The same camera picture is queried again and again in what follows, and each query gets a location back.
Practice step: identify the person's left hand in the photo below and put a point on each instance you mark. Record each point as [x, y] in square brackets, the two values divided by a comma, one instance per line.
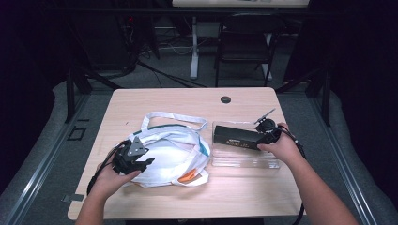
[108, 182]

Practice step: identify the round table grommet hole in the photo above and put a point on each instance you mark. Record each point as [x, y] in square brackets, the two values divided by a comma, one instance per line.
[225, 99]

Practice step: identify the person's right hand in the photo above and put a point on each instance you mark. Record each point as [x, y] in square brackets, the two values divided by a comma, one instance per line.
[286, 146]

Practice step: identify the black metal stand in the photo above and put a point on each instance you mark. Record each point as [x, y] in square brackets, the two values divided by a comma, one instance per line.
[322, 90]
[73, 87]

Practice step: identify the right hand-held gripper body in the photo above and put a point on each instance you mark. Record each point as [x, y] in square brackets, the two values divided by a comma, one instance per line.
[269, 131]

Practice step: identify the white desk leg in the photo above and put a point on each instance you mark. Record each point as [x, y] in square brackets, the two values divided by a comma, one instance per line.
[194, 53]

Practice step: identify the black folding chair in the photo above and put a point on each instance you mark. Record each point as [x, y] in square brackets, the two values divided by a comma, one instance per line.
[244, 40]

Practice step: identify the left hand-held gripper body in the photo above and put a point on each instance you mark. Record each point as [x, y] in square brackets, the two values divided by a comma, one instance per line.
[126, 161]

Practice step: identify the clear plastic container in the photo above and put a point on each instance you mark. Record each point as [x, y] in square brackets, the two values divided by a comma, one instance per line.
[244, 159]

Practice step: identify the grey tape piece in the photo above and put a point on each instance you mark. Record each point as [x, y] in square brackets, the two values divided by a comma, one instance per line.
[73, 197]

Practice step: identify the long black box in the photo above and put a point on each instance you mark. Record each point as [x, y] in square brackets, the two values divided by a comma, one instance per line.
[234, 137]

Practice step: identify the dark computer case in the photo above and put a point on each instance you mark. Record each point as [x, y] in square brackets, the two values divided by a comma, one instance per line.
[103, 43]

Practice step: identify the white green orange tote bag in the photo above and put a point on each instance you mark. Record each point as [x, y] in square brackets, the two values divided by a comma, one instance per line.
[175, 156]

